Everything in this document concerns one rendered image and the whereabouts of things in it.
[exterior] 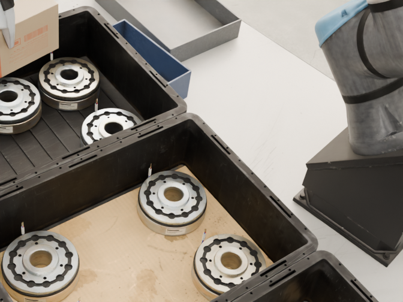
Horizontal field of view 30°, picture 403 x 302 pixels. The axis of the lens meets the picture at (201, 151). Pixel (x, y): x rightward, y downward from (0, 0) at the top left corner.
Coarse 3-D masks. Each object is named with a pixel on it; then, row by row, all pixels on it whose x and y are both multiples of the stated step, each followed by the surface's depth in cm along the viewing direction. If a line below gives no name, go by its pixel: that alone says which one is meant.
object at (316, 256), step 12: (324, 252) 100; (300, 264) 98; (312, 264) 99; (336, 264) 99; (276, 276) 97; (288, 276) 97; (348, 276) 98; (264, 288) 95; (276, 288) 96; (360, 288) 97; (240, 300) 93; (252, 300) 94; (372, 300) 96
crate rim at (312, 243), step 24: (168, 120) 113; (192, 120) 114; (120, 144) 108; (216, 144) 111; (72, 168) 104; (240, 168) 108; (0, 192) 100; (24, 192) 101; (264, 192) 106; (288, 216) 105; (312, 240) 101; (288, 264) 98; (0, 288) 90; (240, 288) 95
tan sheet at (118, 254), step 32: (128, 192) 116; (64, 224) 110; (96, 224) 111; (128, 224) 111; (224, 224) 114; (0, 256) 105; (96, 256) 107; (128, 256) 108; (160, 256) 108; (192, 256) 109; (96, 288) 103; (128, 288) 104; (160, 288) 105; (192, 288) 105
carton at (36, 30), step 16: (16, 0) 97; (32, 0) 98; (48, 0) 98; (16, 16) 95; (32, 16) 96; (48, 16) 98; (0, 32) 93; (16, 32) 95; (32, 32) 98; (48, 32) 100; (0, 48) 95; (16, 48) 97; (32, 48) 99; (48, 48) 102; (0, 64) 96; (16, 64) 99
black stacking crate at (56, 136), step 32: (64, 32) 129; (96, 32) 129; (32, 64) 129; (96, 64) 134; (128, 64) 124; (128, 96) 128; (160, 96) 119; (32, 128) 122; (64, 128) 123; (0, 160) 117; (32, 160) 118
